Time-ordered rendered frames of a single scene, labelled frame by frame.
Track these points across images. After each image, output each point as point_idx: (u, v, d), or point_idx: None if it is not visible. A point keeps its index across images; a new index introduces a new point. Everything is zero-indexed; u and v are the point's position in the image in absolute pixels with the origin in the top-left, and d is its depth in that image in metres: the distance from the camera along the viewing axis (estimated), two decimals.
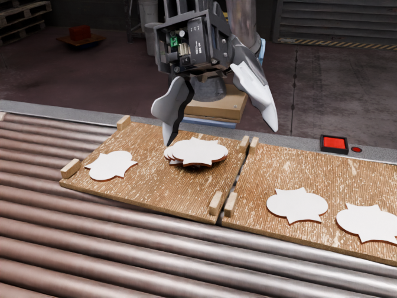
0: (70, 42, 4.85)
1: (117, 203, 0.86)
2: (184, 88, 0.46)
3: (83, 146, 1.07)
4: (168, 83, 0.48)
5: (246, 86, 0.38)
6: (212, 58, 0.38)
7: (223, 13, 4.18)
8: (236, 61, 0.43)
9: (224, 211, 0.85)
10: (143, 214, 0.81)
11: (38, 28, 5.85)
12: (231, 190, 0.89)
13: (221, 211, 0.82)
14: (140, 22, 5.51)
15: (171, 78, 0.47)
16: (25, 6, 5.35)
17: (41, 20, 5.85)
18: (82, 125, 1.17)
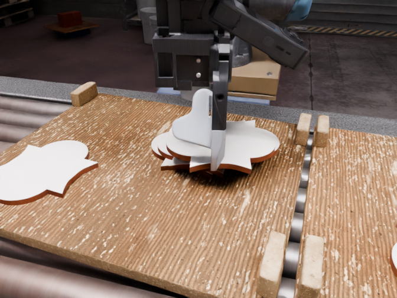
0: (58, 29, 4.37)
1: (42, 255, 0.38)
2: None
3: (7, 133, 0.60)
4: None
5: (172, 128, 0.39)
6: (159, 86, 0.38)
7: None
8: (212, 86, 0.38)
9: (283, 275, 0.37)
10: (96, 288, 0.34)
11: (26, 15, 5.38)
12: (293, 222, 0.41)
13: (282, 278, 0.35)
14: (136, 9, 5.04)
15: None
16: None
17: (29, 8, 5.37)
18: (17, 99, 0.70)
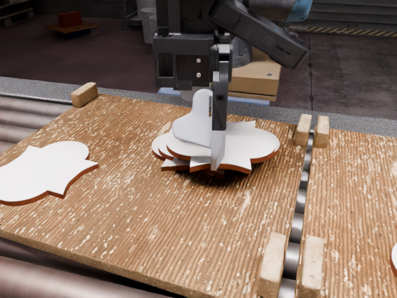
0: (58, 29, 4.37)
1: (43, 255, 0.39)
2: None
3: (7, 134, 0.60)
4: None
5: (173, 128, 0.39)
6: (159, 86, 0.38)
7: None
8: (212, 86, 0.38)
9: (283, 275, 0.37)
10: (96, 290, 0.34)
11: (26, 16, 5.38)
12: (293, 222, 0.41)
13: (282, 278, 0.35)
14: (136, 9, 5.04)
15: None
16: None
17: (29, 8, 5.38)
18: (18, 100, 0.70)
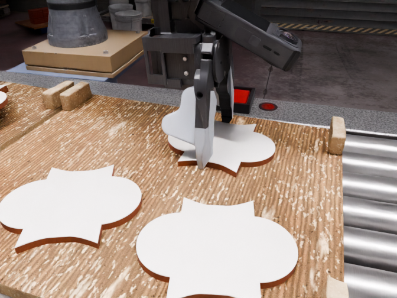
0: (29, 26, 4.40)
1: None
2: None
3: None
4: None
5: (162, 123, 0.41)
6: (152, 83, 0.40)
7: None
8: None
9: None
10: None
11: (2, 12, 5.41)
12: None
13: None
14: None
15: None
16: None
17: (5, 5, 5.40)
18: None
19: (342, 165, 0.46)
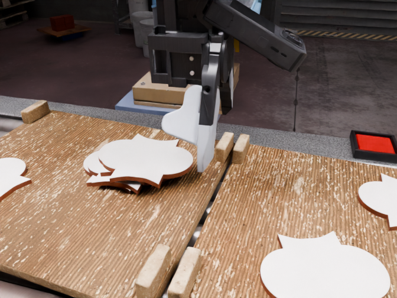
0: (51, 33, 4.43)
1: None
2: None
3: None
4: None
5: (162, 122, 0.39)
6: (156, 82, 0.40)
7: None
8: None
9: None
10: (6, 293, 0.39)
11: (20, 19, 5.44)
12: (195, 233, 0.47)
13: (169, 283, 0.40)
14: (129, 13, 5.09)
15: None
16: None
17: (23, 11, 5.43)
18: None
19: None
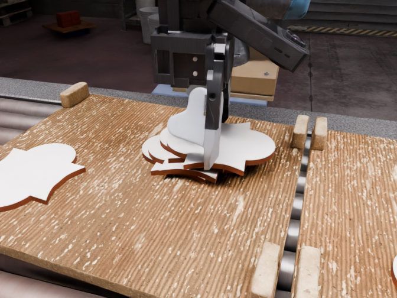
0: (57, 29, 4.35)
1: (24, 265, 0.36)
2: None
3: None
4: None
5: (168, 125, 0.40)
6: (158, 83, 0.39)
7: None
8: None
9: (278, 287, 0.35)
10: None
11: (25, 15, 5.36)
12: (289, 230, 0.39)
13: (276, 291, 0.33)
14: (135, 9, 5.02)
15: None
16: None
17: (28, 7, 5.35)
18: (6, 100, 0.68)
19: None
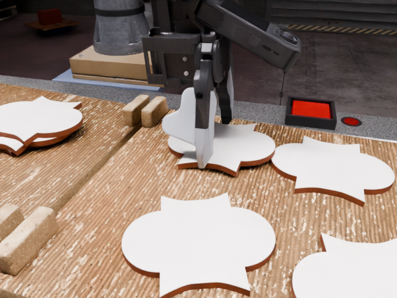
0: (38, 27, 4.37)
1: None
2: None
3: None
4: None
5: (162, 123, 0.41)
6: (152, 83, 0.40)
7: None
8: None
9: None
10: None
11: (9, 13, 5.37)
12: None
13: None
14: None
15: None
16: None
17: (12, 6, 5.37)
18: None
19: None
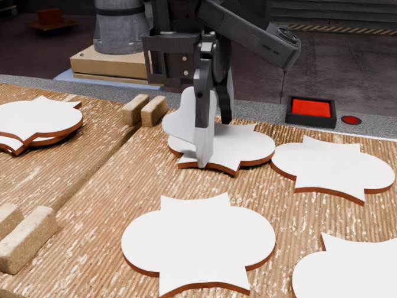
0: (38, 27, 4.37)
1: None
2: None
3: None
4: None
5: (162, 123, 0.41)
6: (152, 83, 0.40)
7: None
8: None
9: None
10: None
11: (9, 13, 5.38)
12: None
13: None
14: None
15: None
16: None
17: (13, 6, 5.37)
18: None
19: None
